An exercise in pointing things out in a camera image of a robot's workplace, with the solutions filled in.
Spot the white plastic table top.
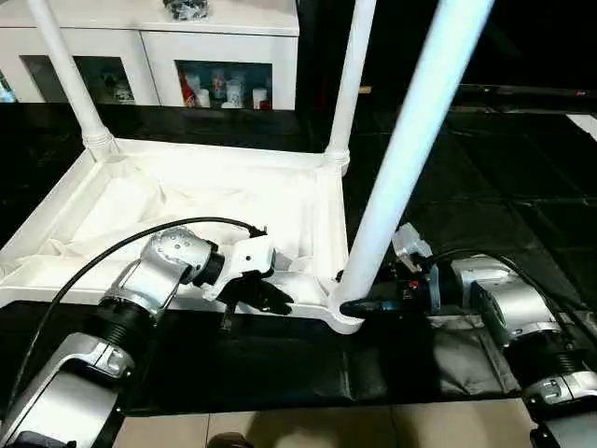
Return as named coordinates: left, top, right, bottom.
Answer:
left=0, top=138, right=365, bottom=334

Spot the white plastic table leg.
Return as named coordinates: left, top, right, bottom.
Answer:
left=323, top=0, right=379, bottom=175
left=26, top=0, right=118, bottom=161
left=334, top=0, right=495, bottom=314

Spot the black work mat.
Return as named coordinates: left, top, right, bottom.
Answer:
left=0, top=101, right=597, bottom=416

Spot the red bottle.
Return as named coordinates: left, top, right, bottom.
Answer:
left=184, top=77, right=201, bottom=109

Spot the black flat bar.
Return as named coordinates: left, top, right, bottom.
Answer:
left=448, top=84, right=597, bottom=100

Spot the white board strip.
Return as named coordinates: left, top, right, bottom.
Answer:
left=569, top=114, right=597, bottom=139

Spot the white cabinet with glass doors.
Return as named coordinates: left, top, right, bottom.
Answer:
left=0, top=0, right=299, bottom=111

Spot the teal plastic tube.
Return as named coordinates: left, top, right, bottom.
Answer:
left=0, top=70, right=18, bottom=104

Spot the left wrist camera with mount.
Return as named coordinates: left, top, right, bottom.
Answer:
left=205, top=233, right=279, bottom=301

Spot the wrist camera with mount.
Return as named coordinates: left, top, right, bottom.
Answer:
left=205, top=233, right=279, bottom=301
left=392, top=222, right=435, bottom=272

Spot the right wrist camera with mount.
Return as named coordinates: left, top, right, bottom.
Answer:
left=392, top=222, right=435, bottom=272

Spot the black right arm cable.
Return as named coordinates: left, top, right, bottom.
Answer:
left=420, top=246, right=597, bottom=328

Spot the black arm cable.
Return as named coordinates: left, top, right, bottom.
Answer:
left=420, top=246, right=597, bottom=328
left=5, top=217, right=267, bottom=402

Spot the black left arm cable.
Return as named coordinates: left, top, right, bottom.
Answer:
left=5, top=217, right=267, bottom=402

